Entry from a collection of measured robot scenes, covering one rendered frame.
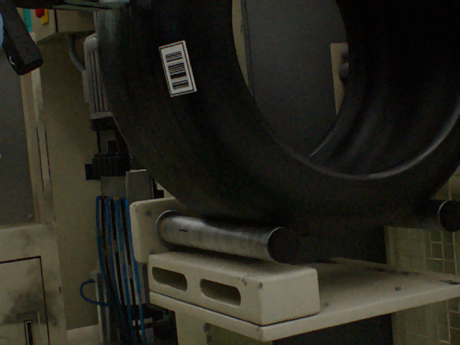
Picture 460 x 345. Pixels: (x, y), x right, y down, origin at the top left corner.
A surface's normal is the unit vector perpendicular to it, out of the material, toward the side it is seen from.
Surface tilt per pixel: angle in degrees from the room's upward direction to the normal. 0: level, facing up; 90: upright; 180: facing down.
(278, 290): 90
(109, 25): 83
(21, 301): 90
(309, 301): 90
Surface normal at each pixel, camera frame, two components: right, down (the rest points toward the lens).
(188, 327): -0.88, 0.11
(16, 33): 0.47, -0.04
